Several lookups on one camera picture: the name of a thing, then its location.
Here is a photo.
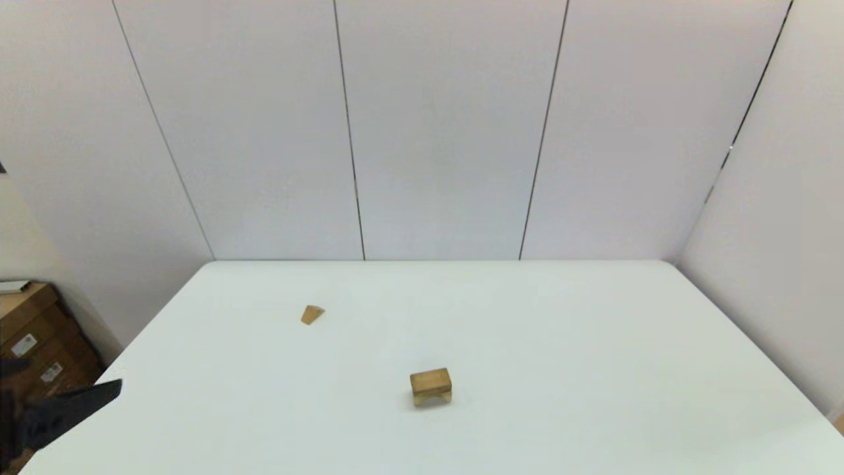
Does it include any rectangular wooden building block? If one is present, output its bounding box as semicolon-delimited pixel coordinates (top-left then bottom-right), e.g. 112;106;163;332
409;367;453;396

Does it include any brown cardboard box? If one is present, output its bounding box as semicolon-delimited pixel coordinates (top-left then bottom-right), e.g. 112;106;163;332
0;282;81;364
0;333;106;403

